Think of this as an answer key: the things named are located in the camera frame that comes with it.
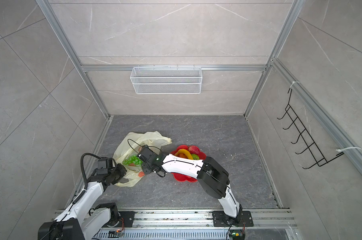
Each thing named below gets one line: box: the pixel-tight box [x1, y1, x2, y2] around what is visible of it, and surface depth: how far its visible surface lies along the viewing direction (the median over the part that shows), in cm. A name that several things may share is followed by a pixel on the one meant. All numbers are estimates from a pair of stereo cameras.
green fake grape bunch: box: [123, 154, 143, 166], surface depth 94 cm
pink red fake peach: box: [188, 145, 201, 155], surface depth 95 cm
